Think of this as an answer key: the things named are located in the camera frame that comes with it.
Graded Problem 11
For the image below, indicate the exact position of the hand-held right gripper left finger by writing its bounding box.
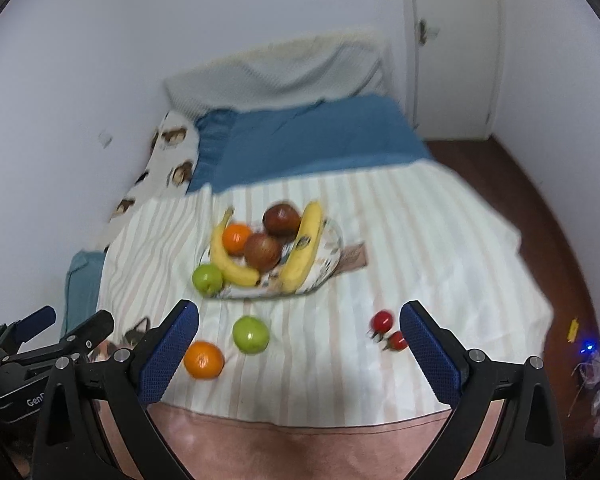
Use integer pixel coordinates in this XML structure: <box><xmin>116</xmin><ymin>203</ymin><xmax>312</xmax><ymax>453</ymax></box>
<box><xmin>32</xmin><ymin>299</ymin><xmax>201</xmax><ymax>480</ymax></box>

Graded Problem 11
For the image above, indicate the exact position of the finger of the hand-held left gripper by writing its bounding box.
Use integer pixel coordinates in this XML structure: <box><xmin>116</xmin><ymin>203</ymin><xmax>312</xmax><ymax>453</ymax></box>
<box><xmin>0</xmin><ymin>306</ymin><xmax>57</xmax><ymax>356</ymax></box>
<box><xmin>0</xmin><ymin>310</ymin><xmax>115</xmax><ymax>367</ymax></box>

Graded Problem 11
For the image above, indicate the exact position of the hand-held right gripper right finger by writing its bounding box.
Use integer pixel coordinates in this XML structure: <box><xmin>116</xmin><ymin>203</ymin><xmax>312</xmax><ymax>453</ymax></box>
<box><xmin>400</xmin><ymin>301</ymin><xmax>566</xmax><ymax>480</ymax></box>

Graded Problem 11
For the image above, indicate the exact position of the orange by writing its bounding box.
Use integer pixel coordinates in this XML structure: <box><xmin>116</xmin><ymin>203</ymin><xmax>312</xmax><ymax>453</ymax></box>
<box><xmin>222</xmin><ymin>223</ymin><xmax>253</xmax><ymax>257</ymax></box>
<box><xmin>183</xmin><ymin>341</ymin><xmax>225</xmax><ymax>381</ymax></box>

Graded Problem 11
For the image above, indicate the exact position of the green apple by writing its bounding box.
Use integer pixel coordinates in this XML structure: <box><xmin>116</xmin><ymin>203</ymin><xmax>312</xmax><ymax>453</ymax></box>
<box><xmin>232</xmin><ymin>315</ymin><xmax>271</xmax><ymax>356</ymax></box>
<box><xmin>192</xmin><ymin>263</ymin><xmax>224</xmax><ymax>296</ymax></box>

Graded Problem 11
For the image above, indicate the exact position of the small curved banana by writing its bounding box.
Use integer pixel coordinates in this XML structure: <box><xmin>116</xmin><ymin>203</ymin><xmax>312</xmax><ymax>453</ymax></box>
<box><xmin>210</xmin><ymin>207</ymin><xmax>261</xmax><ymax>288</ymax></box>

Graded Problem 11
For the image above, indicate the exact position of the floral oval plate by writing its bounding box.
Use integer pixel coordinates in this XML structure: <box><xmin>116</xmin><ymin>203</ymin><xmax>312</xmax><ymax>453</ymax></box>
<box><xmin>198</xmin><ymin>215</ymin><xmax>343</xmax><ymax>300</ymax></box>

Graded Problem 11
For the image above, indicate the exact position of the long banana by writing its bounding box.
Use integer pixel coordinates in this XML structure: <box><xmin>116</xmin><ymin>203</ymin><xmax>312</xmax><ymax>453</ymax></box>
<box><xmin>278</xmin><ymin>201</ymin><xmax>325</xmax><ymax>293</ymax></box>

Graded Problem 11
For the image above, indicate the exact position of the brownish red apple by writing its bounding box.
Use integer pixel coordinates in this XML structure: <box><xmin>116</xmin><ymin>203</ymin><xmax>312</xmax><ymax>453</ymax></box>
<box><xmin>262</xmin><ymin>202</ymin><xmax>302</xmax><ymax>238</ymax></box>

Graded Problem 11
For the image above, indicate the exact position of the blue pillow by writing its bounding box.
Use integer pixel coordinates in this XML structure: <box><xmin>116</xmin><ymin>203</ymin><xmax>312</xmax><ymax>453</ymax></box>
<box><xmin>60</xmin><ymin>250</ymin><xmax>107</xmax><ymax>341</ymax></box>

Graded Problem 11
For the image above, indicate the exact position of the striped cat print blanket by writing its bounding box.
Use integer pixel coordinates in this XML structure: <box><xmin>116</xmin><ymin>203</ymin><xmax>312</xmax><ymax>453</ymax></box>
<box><xmin>87</xmin><ymin>162</ymin><xmax>554</xmax><ymax>480</ymax></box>

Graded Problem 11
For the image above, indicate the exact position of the bear print pillow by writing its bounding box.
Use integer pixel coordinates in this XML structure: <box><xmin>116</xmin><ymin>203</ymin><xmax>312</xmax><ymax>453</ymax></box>
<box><xmin>105</xmin><ymin>110</ymin><xmax>201</xmax><ymax>248</ymax></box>

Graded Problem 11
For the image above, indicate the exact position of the blue bed sheet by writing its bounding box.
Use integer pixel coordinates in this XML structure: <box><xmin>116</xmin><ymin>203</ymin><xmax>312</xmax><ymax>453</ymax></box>
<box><xmin>186</xmin><ymin>94</ymin><xmax>433</xmax><ymax>196</ymax></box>

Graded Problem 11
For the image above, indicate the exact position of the grey pillow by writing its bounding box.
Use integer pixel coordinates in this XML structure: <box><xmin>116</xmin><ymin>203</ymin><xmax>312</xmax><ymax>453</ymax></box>
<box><xmin>164</xmin><ymin>42</ymin><xmax>386</xmax><ymax>116</ymax></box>

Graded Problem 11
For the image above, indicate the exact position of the white door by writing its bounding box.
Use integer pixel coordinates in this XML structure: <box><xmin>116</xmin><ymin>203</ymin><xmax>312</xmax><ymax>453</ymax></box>
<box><xmin>397</xmin><ymin>0</ymin><xmax>506</xmax><ymax>142</ymax></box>

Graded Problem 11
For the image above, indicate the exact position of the cream fluffy cloth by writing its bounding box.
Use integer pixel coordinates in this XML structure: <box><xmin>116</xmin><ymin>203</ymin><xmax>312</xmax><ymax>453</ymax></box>
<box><xmin>215</xmin><ymin>30</ymin><xmax>388</xmax><ymax>66</ymax></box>

